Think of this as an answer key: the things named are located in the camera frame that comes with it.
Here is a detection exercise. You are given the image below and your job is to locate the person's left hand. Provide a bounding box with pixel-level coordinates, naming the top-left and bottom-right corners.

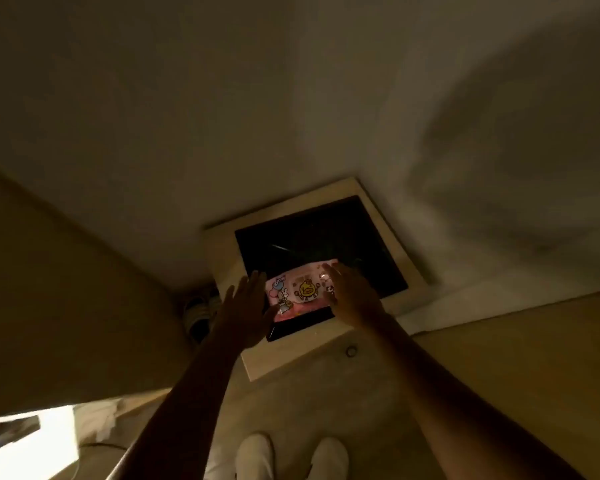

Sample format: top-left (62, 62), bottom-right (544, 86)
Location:
top-left (211, 269), bottom-right (282, 351)

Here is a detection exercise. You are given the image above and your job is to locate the person's right hand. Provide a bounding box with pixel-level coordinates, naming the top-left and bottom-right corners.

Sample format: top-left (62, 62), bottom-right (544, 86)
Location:
top-left (319, 262), bottom-right (387, 329)

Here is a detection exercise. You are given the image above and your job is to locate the pink wet wipe pack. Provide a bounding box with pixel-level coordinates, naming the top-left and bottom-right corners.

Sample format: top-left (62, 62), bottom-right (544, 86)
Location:
top-left (265, 258), bottom-right (340, 323)

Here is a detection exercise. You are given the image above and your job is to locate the person's left forearm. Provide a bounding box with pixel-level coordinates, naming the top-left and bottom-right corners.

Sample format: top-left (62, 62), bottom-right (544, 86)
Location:
top-left (111, 328), bottom-right (253, 480)

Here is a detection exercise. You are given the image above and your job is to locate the person's right forearm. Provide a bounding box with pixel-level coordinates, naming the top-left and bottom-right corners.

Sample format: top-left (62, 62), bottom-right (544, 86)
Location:
top-left (365, 314), bottom-right (586, 480)

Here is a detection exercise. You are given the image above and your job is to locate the person's left white slipper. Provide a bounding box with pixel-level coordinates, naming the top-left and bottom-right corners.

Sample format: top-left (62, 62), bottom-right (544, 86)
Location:
top-left (235, 433), bottom-right (276, 480)

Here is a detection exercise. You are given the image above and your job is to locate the person's white slipper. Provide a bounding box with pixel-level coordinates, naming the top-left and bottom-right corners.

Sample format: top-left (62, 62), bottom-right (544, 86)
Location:
top-left (235, 433), bottom-right (276, 480)
top-left (307, 437), bottom-right (350, 480)

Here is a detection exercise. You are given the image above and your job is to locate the person's right white slipper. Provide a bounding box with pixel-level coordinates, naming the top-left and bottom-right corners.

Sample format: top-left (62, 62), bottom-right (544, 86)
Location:
top-left (307, 437), bottom-right (350, 480)

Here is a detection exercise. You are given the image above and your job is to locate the wooden side table black top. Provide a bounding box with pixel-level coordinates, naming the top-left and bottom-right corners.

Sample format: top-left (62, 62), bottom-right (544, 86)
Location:
top-left (202, 177), bottom-right (431, 383)

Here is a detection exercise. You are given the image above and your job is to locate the tan wooden cabinet panel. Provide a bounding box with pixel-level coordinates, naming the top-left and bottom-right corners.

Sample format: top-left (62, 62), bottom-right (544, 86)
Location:
top-left (0, 162), bottom-right (189, 418)

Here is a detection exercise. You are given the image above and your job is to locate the white box with dark print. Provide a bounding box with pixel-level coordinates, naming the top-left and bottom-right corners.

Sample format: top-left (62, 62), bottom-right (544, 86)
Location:
top-left (0, 405), bottom-right (81, 480)

